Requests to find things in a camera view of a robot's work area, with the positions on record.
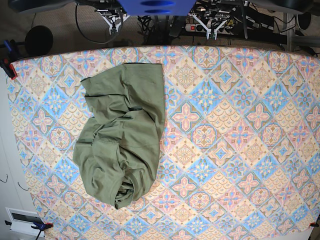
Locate white power strip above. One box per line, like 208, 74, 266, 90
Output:
185, 22, 227, 34

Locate orange clamp lower right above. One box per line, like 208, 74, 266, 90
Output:
309, 222, 320, 228

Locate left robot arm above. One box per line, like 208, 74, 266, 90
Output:
184, 0, 244, 40

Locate blue orange clamp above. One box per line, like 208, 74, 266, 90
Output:
4, 220, 54, 240
0, 40, 17, 80

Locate white wall box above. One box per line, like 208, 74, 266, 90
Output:
4, 207, 43, 237

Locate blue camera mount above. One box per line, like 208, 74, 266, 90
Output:
118, 0, 196, 16

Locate blue orange clamp upper left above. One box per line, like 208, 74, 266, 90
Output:
0, 40, 17, 80

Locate patterned tablecloth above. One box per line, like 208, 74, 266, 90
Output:
5, 46, 320, 240

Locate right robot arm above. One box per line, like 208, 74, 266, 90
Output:
75, 0, 125, 37

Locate blue orange clamp lower left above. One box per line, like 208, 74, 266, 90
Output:
4, 220, 54, 240

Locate green t-shirt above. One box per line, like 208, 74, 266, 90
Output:
72, 63, 166, 209

